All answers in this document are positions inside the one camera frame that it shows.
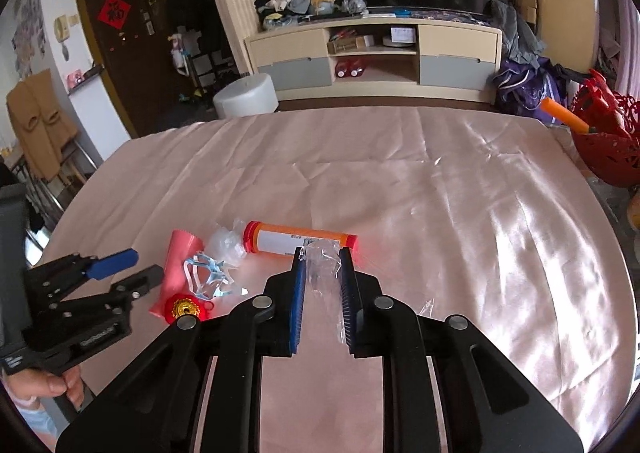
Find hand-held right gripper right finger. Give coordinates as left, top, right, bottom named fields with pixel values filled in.
left=339, top=247, right=586, bottom=453

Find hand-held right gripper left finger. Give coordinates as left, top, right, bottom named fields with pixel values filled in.
left=55, top=245, right=308, bottom=453

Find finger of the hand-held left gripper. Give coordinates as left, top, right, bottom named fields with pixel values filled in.
left=34, top=265, right=166, bottom=320
left=22, top=249, right=139, bottom=301

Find clear plastic wrapper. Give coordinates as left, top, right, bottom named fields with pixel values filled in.
left=300, top=240, right=351, bottom=314

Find pink plastic bag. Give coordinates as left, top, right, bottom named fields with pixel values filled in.
left=148, top=229, right=206, bottom=319

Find red gold ornament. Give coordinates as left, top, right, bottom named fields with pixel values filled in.
left=165, top=292, right=216, bottom=324

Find orange tube with red caps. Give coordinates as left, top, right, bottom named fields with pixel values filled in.
left=242, top=220, right=360, bottom=259

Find blue face mask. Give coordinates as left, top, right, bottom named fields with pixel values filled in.
left=182, top=253, right=241, bottom=301

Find clear plastic bag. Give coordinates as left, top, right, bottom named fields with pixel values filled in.
left=205, top=223, right=251, bottom=266

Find person's left hand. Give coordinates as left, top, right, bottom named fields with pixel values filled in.
left=10, top=367, right=83, bottom=411

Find light blue garment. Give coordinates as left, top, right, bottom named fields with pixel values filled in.
left=12, top=398, right=60, bottom=451

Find dark grey panel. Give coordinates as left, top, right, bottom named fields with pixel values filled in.
left=0, top=183, right=28, bottom=351

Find pink satin tablecloth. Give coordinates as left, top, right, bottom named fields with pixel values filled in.
left=37, top=105, right=638, bottom=453

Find brown coat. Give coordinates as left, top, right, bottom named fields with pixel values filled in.
left=6, top=69, right=78, bottom=181

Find white round stool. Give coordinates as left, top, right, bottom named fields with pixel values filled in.
left=212, top=74, right=280, bottom=118

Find pink child bag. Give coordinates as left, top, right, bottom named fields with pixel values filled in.
left=169, top=33, right=191, bottom=76

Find brown wooden door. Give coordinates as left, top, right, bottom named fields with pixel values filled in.
left=70, top=0, right=176, bottom=138

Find beige television cabinet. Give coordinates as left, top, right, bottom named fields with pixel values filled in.
left=244, top=15, right=503, bottom=104

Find beige intercom phone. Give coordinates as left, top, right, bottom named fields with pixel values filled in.
left=54, top=15, right=81, bottom=42

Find red diamond door poster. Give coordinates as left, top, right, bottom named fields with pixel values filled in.
left=96, top=0, right=132, bottom=32

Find purple cloth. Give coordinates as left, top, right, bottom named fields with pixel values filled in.
left=492, top=58, right=568, bottom=126

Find orange foam stick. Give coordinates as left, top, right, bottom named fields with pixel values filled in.
left=540, top=99, right=591, bottom=134

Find red plastic basket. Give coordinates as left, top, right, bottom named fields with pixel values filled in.
left=570, top=70, right=640, bottom=188

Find grey clothes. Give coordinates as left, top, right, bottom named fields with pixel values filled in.
left=487, top=0, right=546, bottom=68

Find pink curtain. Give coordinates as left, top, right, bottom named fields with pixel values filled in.
left=597, top=0, right=640, bottom=98

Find wall photo collage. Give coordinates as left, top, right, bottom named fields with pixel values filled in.
left=10, top=0, right=48, bottom=78

